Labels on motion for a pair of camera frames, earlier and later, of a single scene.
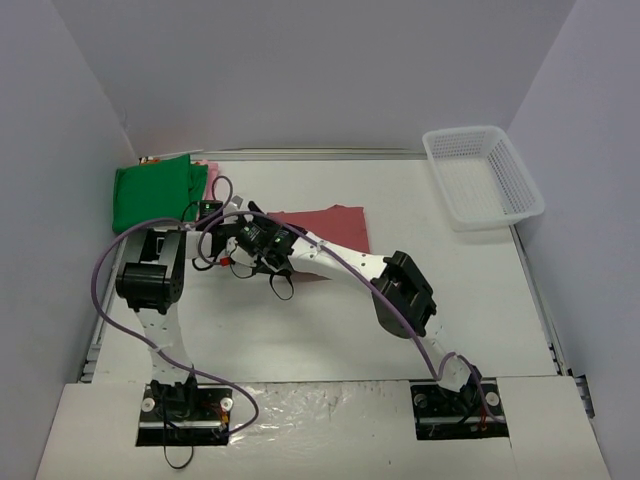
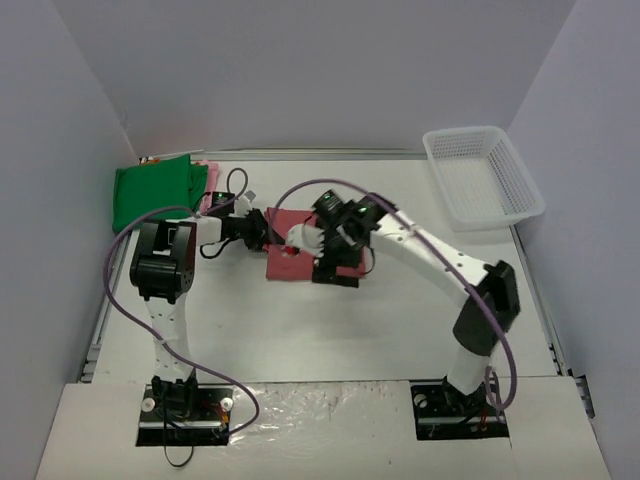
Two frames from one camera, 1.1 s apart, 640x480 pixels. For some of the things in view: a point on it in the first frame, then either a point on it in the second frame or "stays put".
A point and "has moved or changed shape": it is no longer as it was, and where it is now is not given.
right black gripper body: [248, 241] -> [329, 265]
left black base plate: [177, 416] stays put
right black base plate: [443, 414] stays put
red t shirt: [340, 225] has moved or changed shape
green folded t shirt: [156, 190] stays put
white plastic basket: [481, 179] stays put
